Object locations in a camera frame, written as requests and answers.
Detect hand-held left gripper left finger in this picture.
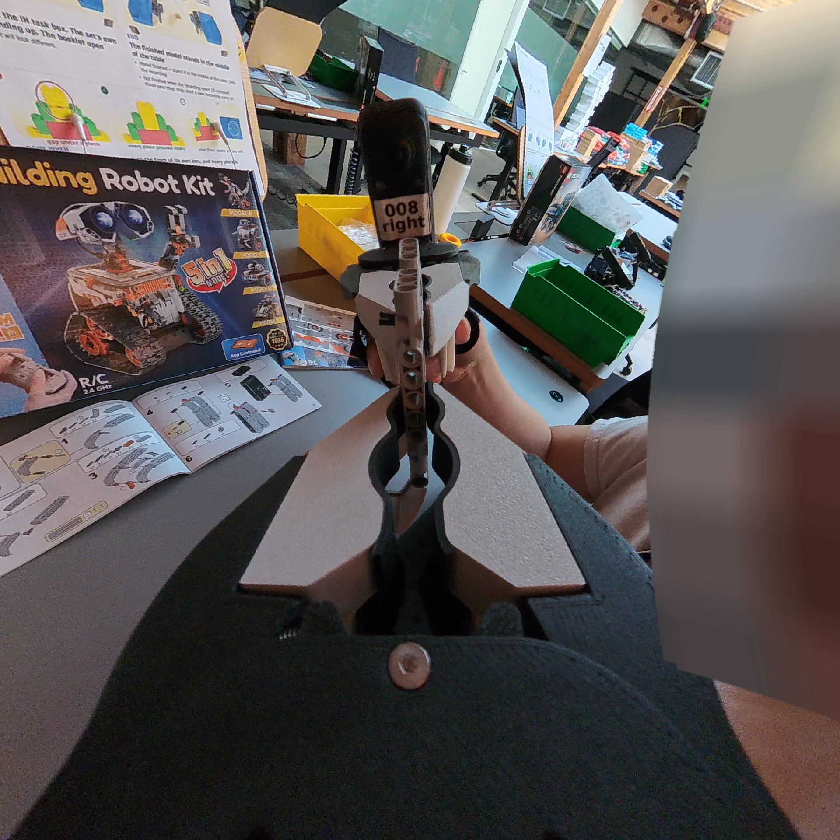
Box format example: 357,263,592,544
239,387,403,634

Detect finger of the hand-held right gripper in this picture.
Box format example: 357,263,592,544
356,269,400,385
420,261,472,360

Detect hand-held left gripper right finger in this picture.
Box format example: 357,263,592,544
420,387,587,621

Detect grey perforated building beam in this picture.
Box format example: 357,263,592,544
382,238,435,490

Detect person's right forearm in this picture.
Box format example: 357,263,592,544
505,387,652,553

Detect person's left forearm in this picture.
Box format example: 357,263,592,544
712,679,840,840

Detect neighbouring grey desk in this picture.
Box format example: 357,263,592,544
453,210,678,391

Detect wood-edged grey desk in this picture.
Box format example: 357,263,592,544
251,69,501,144

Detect person's right hand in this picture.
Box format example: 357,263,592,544
365,310,527,429

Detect small colourful leaflet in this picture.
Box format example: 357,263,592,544
281,295,370,370

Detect white water bottle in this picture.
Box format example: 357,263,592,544
430,146,475,232

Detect clear plastic parts bags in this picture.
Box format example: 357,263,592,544
338,218,383,256

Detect tall black carton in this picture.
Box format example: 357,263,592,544
357,36,386,110

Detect yellow plastic bin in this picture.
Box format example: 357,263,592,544
295,192,383,282

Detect black office chair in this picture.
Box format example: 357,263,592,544
478,121,524,193

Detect large green plastic bin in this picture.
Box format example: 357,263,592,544
511,258,648,370

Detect black product box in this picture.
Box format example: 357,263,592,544
508,154,593,248

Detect distant instruction sheet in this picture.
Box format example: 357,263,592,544
512,41,557,193

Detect rounded wooden board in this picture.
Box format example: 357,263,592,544
246,5,327,81

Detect small green plastic bin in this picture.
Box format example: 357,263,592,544
556,205,619,255

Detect black toy model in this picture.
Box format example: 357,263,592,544
583,248,643,291

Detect white printed bag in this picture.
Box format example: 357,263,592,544
581,172,643,232

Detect open instruction booklet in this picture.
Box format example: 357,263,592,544
0,364,322,578

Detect stack of colourful boxes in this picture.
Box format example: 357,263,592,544
563,121,665,173

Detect robot building kit box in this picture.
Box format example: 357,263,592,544
0,146,293,421

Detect printed instruction sheet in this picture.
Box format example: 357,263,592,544
0,0,253,165

